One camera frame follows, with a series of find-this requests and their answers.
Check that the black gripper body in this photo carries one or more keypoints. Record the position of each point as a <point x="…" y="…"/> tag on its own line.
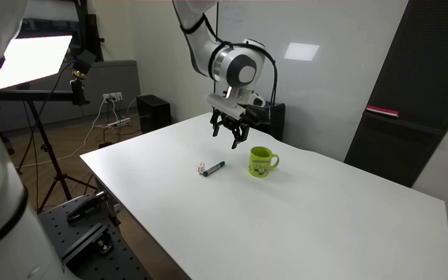
<point x="233" y="118"/>

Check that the green capped marker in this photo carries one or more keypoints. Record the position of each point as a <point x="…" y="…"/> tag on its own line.
<point x="214" y="168"/>

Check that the yellow-green mug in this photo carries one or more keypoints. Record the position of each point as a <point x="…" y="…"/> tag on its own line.
<point x="258" y="165"/>

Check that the large black computer tower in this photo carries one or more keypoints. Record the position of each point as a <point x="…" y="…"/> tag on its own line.
<point x="272" y="123"/>

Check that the small black box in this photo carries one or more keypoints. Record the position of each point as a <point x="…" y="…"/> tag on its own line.
<point x="155" y="110"/>

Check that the white power strip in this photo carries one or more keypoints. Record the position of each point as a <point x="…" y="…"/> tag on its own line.
<point x="119" y="121"/>

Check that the grey low panel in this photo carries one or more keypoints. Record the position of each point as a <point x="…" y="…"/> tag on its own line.
<point x="116" y="78"/>

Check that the pink item on cabinet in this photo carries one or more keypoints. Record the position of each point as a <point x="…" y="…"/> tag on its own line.
<point x="382" y="110"/>

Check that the black metal rack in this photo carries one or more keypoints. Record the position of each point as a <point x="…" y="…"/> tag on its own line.
<point x="93" y="31"/>

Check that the perforated metal breadboard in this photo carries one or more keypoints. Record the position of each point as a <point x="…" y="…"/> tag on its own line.
<point x="125" y="264"/>

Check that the dark tall cabinet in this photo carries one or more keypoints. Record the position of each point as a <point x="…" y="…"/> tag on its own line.
<point x="405" y="103"/>

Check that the black tripod light stand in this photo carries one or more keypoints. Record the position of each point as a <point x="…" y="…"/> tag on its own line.
<point x="46" y="140"/>

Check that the studio light panel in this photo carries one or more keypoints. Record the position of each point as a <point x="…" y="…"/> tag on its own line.
<point x="35" y="59"/>

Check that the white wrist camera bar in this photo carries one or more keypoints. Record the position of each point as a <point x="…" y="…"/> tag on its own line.
<point x="225" y="104"/>

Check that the white wall power outlet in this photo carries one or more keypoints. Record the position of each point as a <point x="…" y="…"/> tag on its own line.
<point x="113" y="96"/>

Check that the black camera on stand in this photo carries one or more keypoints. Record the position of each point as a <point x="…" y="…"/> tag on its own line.
<point x="79" y="90"/>

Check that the black mounting bracket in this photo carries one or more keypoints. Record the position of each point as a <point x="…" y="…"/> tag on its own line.
<point x="87" y="241"/>

